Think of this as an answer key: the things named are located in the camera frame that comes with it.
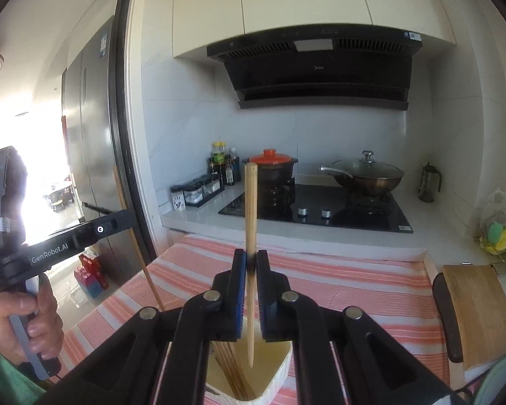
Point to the black range hood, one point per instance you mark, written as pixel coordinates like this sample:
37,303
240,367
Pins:
321,64

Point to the glass french press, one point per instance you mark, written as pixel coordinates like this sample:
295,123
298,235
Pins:
430,183

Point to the red bag on floor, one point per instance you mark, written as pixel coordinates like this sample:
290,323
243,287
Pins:
90,277

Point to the spice jar rack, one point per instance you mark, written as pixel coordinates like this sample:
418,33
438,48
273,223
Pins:
196,192

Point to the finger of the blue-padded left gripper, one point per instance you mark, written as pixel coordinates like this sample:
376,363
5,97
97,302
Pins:
89,233

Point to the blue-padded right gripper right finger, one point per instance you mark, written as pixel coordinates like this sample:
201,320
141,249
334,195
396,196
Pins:
341,357

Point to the wooden cutting board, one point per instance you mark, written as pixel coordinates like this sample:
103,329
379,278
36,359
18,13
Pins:
472,306

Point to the wooden chopstick one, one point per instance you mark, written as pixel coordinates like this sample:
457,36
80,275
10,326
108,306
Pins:
226,358

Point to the wooden chopstick six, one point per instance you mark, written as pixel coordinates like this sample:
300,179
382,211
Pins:
251,219

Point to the black gas cooktop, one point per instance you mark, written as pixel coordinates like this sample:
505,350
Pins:
331,207

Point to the cream utensil holder box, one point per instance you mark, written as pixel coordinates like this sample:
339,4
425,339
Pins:
266,377

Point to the dark wok glass lid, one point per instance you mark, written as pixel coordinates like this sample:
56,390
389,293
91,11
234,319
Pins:
364,175

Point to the wooden chopstick three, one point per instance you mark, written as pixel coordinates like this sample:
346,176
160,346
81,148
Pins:
140,257

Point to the pink striped tablecloth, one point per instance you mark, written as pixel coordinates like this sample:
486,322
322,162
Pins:
397,295

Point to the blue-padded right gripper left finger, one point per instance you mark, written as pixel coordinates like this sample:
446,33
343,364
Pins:
160,358

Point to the grey double-door refrigerator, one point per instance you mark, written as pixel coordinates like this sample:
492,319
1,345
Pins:
94,145

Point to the cream upper cabinets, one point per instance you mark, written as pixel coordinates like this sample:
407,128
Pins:
199,23

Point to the yellow green plastic bag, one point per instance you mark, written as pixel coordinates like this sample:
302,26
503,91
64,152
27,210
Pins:
492,230

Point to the sauce bottles group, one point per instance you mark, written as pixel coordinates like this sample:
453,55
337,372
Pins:
225,162

